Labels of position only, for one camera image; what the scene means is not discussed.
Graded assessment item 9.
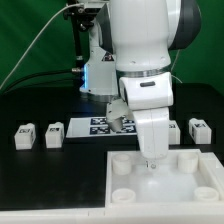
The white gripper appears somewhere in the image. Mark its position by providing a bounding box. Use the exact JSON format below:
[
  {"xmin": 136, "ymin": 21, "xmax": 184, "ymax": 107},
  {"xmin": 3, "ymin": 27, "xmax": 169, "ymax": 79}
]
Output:
[{"xmin": 119, "ymin": 72, "xmax": 173, "ymax": 169}]

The white square tabletop with sockets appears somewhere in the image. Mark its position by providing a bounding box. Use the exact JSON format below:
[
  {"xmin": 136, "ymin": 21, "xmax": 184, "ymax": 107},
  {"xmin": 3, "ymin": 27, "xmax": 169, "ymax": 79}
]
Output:
[{"xmin": 105, "ymin": 149, "xmax": 224, "ymax": 207}]

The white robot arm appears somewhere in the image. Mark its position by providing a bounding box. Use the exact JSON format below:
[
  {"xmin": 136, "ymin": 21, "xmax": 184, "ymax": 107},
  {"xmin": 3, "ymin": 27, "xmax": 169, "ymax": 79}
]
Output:
[{"xmin": 79, "ymin": 0, "xmax": 201, "ymax": 170}]

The white sheet with fiducial tags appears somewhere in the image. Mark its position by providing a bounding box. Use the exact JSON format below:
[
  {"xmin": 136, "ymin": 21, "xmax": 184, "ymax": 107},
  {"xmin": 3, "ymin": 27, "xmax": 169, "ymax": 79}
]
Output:
[{"xmin": 66, "ymin": 117, "xmax": 136, "ymax": 138}]

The white U-shaped obstacle fence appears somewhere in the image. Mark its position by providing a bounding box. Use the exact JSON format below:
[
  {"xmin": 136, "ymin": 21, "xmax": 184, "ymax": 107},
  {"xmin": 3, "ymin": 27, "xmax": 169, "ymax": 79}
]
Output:
[{"xmin": 0, "ymin": 151, "xmax": 224, "ymax": 224}]

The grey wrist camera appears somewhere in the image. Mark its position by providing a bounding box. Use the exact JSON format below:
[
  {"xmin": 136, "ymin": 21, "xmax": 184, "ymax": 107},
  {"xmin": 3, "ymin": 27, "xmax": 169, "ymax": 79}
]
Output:
[{"xmin": 106, "ymin": 99, "xmax": 134, "ymax": 132}]

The black cable pair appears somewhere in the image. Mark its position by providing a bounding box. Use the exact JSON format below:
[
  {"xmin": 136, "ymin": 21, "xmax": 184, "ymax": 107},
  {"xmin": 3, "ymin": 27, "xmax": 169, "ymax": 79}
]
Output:
[{"xmin": 0, "ymin": 67, "xmax": 84, "ymax": 96}]

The silver camera on stand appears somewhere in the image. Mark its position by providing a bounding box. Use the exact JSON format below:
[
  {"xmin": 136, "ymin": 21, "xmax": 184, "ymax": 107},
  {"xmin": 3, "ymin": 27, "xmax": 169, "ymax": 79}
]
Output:
[{"xmin": 79, "ymin": 0, "xmax": 109, "ymax": 14}]

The black camera stand pole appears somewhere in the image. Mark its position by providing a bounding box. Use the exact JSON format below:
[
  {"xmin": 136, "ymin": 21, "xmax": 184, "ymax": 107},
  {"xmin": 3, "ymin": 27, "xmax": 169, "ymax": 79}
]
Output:
[{"xmin": 63, "ymin": 0, "xmax": 94, "ymax": 68}]

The white camera cable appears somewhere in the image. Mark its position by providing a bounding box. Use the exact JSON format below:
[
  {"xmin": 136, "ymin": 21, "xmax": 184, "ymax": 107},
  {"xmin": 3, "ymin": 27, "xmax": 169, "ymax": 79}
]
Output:
[{"xmin": 0, "ymin": 3, "xmax": 83, "ymax": 91}]

